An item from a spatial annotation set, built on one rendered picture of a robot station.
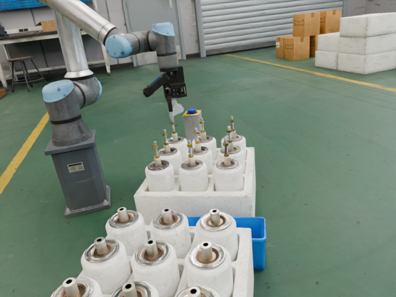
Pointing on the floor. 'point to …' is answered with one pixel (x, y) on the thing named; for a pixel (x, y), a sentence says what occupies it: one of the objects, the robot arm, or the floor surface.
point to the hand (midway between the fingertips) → (170, 118)
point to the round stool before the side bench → (25, 72)
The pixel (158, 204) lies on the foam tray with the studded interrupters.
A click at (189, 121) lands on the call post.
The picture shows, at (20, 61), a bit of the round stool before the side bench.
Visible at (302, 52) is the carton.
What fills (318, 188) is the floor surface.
